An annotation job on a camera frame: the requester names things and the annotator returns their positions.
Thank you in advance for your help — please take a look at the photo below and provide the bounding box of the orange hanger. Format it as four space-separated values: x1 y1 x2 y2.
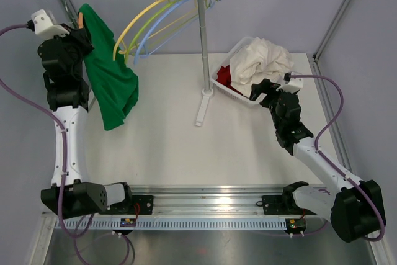
78 12 84 29

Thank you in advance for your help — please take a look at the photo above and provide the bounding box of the beige t shirt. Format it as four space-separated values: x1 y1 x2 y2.
230 37 294 97

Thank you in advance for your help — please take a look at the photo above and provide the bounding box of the red t shirt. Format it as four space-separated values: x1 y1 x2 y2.
216 65 242 95

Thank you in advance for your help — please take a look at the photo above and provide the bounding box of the green t shirt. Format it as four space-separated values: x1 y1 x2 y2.
79 4 139 131

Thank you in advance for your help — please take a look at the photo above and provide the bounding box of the yellow hanger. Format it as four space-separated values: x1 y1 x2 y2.
112 0 199 61

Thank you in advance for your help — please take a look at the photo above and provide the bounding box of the lime green hanger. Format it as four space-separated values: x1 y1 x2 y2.
123 0 218 64

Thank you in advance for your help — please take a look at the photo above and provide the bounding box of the light blue plastic hanger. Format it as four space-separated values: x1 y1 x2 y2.
134 0 223 66

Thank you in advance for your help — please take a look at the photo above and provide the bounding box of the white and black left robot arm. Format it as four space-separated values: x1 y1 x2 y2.
37 24 134 219

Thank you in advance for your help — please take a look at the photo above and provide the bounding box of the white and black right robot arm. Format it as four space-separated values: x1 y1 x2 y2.
250 73 386 243

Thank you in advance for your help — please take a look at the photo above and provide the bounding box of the white plastic basket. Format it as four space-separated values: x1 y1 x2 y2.
210 37 265 107

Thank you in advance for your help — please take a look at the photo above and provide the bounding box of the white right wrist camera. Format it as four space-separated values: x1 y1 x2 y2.
277 72 304 94

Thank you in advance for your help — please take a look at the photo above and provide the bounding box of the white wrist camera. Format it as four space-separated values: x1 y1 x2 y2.
31 9 69 40
277 72 304 94

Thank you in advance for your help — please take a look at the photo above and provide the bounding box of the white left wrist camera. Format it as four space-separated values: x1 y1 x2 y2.
31 9 69 40

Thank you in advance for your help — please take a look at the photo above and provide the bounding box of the aluminium corner post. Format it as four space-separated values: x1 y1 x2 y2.
313 0 353 63

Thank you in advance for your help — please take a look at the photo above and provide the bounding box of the white slotted cable duct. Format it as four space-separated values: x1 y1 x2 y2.
65 217 287 231

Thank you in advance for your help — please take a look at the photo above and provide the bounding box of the aluminium frame rail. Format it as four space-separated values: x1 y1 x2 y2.
42 184 380 218

